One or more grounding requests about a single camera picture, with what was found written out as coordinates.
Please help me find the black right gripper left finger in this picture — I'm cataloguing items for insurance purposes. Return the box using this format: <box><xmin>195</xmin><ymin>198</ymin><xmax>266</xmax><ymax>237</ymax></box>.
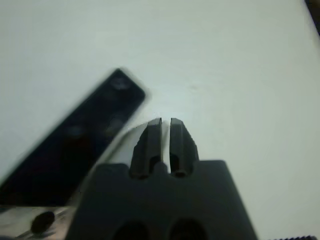
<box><xmin>129</xmin><ymin>117</ymin><xmax>164</xmax><ymax>179</ymax></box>

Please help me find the slim black camera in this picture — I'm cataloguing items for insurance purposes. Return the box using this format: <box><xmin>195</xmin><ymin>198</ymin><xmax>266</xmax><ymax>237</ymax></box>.
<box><xmin>0</xmin><ymin>67</ymin><xmax>146</xmax><ymax>208</ymax></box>

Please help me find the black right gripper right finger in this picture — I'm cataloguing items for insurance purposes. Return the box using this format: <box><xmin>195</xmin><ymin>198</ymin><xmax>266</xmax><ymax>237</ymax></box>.
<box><xmin>169</xmin><ymin>117</ymin><xmax>200</xmax><ymax>177</ymax></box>

